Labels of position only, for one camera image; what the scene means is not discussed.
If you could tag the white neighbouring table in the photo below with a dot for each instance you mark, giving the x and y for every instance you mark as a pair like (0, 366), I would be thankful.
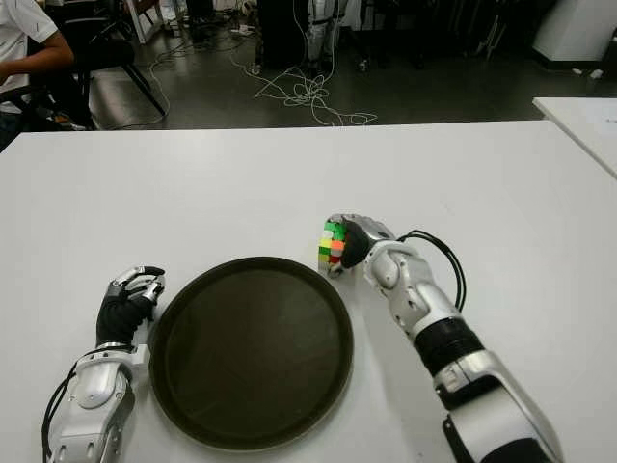
(583, 120)

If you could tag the white metal frame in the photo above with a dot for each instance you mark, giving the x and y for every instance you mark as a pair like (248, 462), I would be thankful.
(144, 21)

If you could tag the dark brown round plate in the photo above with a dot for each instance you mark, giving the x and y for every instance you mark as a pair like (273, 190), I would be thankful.
(250, 357)

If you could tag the seated person white shirt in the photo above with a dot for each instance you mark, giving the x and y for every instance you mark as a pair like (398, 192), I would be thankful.
(19, 38)

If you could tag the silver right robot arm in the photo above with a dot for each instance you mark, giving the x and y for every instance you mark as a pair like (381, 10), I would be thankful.
(434, 308)

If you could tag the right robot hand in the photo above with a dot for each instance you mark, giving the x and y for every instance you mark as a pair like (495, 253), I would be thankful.
(359, 246)

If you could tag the black chair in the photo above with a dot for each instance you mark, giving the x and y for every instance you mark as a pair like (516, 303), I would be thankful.
(106, 48)

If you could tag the white pedestal cabinet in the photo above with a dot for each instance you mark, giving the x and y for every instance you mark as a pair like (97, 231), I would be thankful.
(573, 29)

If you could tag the black cabinet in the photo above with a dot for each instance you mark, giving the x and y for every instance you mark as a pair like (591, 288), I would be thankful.
(282, 34)

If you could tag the small white floor object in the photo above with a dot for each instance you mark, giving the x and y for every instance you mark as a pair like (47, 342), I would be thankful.
(596, 73)

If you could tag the multicoloured Rubik's cube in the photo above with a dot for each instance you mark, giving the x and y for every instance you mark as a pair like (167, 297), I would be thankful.
(330, 241)

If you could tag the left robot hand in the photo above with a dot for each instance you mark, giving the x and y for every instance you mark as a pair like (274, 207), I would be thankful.
(115, 318)

